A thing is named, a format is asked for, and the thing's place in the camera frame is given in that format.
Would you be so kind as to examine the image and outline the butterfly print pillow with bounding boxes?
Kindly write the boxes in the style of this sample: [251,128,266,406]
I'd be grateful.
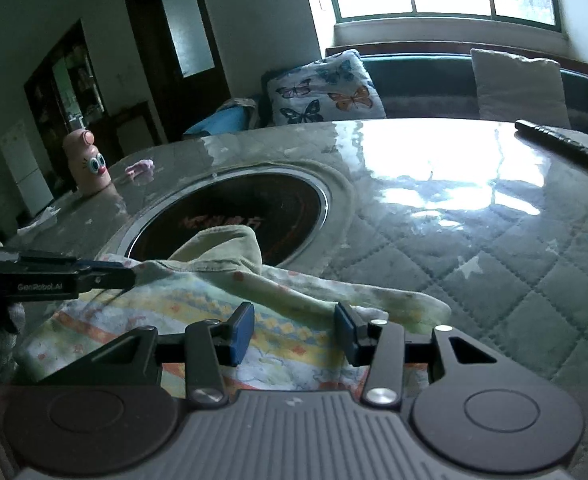
[266,50,387,127]

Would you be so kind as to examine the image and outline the white crumpled tissue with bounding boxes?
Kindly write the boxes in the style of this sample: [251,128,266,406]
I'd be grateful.
[16,205,62,236]

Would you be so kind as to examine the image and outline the white refrigerator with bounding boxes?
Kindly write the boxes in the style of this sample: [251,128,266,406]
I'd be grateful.
[0,120,55,216]

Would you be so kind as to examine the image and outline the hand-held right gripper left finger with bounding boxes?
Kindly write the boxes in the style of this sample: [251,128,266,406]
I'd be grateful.
[39,302,255,407]

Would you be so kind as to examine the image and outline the small pink object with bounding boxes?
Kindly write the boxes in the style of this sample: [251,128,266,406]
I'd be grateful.
[125,159,155,178]

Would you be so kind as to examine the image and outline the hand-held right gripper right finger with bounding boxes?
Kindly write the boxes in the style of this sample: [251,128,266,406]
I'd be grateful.
[335,302,549,407]

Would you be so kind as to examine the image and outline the pale printed child's shirt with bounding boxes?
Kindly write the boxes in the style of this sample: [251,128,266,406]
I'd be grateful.
[16,225,452,396]

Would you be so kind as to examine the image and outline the dark display cabinet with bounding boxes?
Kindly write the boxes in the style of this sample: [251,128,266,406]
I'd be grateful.
[24,20,107,191]

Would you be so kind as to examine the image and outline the dark door with glass pane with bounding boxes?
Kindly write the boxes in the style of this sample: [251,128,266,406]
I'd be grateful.
[122,0,232,141]

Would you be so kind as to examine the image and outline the low dark wooden cabinet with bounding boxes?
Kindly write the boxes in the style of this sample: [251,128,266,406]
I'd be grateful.
[94,101,167,161]

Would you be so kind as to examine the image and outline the round recessed cooktop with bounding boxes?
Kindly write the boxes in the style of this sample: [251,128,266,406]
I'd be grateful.
[109,160,357,271]

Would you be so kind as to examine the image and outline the teal sofa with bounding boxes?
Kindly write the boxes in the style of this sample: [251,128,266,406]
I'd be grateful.
[184,46,588,141]

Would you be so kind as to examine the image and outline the blue cloth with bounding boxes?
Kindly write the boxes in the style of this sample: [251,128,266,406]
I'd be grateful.
[184,107,252,137]

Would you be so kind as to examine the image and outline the plain white pillow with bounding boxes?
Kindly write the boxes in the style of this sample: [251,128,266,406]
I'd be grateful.
[470,48,572,129]

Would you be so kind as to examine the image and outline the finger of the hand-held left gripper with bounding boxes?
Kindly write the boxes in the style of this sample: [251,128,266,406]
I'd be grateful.
[76,269,137,293]
[76,257,131,272]

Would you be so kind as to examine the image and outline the black remote control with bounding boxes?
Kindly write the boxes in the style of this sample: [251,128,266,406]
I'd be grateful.
[515,119,588,170]

